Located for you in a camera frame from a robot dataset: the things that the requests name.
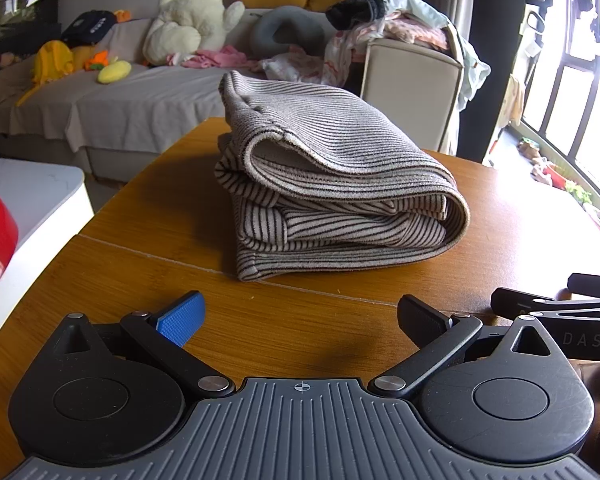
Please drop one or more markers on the red basin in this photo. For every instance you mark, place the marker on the red basin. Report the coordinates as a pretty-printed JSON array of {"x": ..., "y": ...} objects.
[{"x": 556, "y": 176}]

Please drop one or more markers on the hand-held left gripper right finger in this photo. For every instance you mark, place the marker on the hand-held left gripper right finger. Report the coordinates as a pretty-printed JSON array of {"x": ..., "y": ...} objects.
[{"x": 425, "y": 320}]

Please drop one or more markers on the pink cloth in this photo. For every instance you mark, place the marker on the pink cloth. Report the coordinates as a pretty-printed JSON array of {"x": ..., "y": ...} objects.
[{"x": 210, "y": 57}]

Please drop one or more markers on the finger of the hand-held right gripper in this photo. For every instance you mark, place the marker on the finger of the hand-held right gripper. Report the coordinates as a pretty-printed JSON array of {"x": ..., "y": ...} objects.
[
  {"x": 595, "y": 282},
  {"x": 520, "y": 302}
]

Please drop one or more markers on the floral cloth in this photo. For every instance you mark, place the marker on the floral cloth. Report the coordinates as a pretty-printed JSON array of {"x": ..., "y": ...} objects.
[{"x": 305, "y": 67}]

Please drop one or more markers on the yellow-green plush toy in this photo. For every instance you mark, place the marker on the yellow-green plush toy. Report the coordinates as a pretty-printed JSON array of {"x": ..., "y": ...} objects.
[{"x": 114, "y": 72}]

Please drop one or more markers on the orange plush toy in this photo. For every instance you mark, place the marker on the orange plush toy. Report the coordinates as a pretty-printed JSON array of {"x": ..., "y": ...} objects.
[{"x": 97, "y": 60}]

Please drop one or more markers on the small green potted plant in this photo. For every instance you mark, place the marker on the small green potted plant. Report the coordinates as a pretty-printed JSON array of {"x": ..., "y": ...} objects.
[{"x": 578, "y": 192}]

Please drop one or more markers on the white plush duck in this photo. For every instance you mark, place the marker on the white plush duck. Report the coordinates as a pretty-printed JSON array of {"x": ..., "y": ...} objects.
[{"x": 195, "y": 15}]

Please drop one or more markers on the sofa with grey cover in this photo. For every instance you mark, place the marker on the sofa with grey cover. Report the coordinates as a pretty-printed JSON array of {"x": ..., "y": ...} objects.
[{"x": 130, "y": 100}]

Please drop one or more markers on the pile of clothes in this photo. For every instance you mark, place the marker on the pile of clothes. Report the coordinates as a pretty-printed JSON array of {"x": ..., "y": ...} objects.
[{"x": 420, "y": 25}]

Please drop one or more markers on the black cap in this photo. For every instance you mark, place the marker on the black cap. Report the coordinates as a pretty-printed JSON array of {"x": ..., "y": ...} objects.
[{"x": 87, "y": 25}]

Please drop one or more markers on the pair of pink slippers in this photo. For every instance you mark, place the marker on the pair of pink slippers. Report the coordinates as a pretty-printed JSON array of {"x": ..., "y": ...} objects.
[{"x": 541, "y": 169}]

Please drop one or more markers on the dark glass tank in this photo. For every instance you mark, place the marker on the dark glass tank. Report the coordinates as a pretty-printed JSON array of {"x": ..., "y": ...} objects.
[{"x": 20, "y": 15}]

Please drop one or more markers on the yellow plush toy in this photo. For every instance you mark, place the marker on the yellow plush toy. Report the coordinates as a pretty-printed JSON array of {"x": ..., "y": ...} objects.
[{"x": 52, "y": 65}]

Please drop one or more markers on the cream hanging cloth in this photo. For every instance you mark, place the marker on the cream hanging cloth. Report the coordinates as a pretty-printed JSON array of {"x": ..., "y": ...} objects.
[{"x": 515, "y": 100}]

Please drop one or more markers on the grey neck pillow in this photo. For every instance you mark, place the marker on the grey neck pillow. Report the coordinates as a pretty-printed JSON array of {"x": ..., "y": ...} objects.
[{"x": 280, "y": 30}]

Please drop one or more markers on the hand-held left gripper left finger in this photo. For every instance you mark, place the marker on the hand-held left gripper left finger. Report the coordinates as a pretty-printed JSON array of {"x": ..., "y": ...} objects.
[{"x": 180, "y": 317}]

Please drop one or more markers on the striped knit sweater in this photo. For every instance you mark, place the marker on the striped knit sweater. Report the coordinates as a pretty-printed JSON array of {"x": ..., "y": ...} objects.
[{"x": 340, "y": 135}]

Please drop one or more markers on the white cabinet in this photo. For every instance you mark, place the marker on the white cabinet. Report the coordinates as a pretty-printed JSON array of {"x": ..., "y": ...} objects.
[{"x": 40, "y": 195}]

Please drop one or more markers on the pair of brown boots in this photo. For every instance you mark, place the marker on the pair of brown boots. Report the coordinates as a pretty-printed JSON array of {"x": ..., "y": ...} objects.
[{"x": 528, "y": 147}]

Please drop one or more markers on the dark window frame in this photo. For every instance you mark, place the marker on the dark window frame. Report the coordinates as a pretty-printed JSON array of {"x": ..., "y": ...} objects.
[{"x": 560, "y": 75}]

